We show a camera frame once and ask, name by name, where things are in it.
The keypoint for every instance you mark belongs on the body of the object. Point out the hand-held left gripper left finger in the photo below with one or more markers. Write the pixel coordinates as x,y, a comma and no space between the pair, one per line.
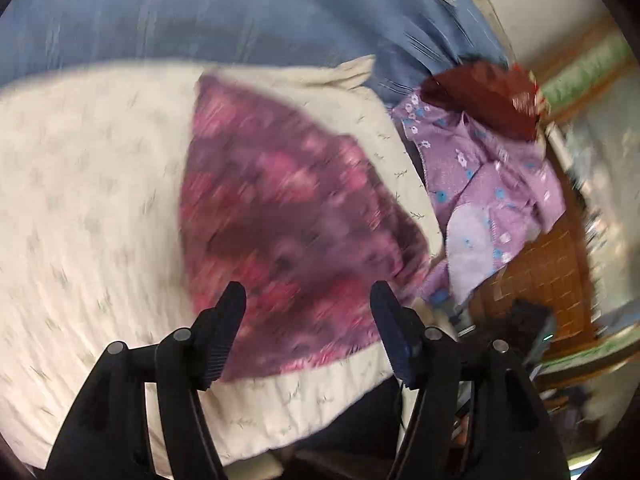
220,355

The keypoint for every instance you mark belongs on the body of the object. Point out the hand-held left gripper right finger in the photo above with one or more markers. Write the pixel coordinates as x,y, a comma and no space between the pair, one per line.
395,332

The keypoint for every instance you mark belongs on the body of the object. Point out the pink floral garment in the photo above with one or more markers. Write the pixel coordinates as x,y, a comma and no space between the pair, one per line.
280,220

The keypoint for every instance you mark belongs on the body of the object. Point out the lilac flower-print garment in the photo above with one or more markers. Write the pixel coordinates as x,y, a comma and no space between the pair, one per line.
480,185

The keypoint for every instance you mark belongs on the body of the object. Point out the white leaf-print blanket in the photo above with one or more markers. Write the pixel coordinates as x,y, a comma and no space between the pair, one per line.
90,210

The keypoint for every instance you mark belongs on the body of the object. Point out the dark red cloth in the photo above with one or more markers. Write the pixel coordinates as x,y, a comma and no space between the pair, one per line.
480,95

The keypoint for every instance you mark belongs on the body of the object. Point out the blue plaid bedsheet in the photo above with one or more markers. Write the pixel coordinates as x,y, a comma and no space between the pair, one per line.
225,10

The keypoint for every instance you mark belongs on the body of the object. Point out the green panel with wooden frame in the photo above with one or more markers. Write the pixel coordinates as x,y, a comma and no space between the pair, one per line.
585,70

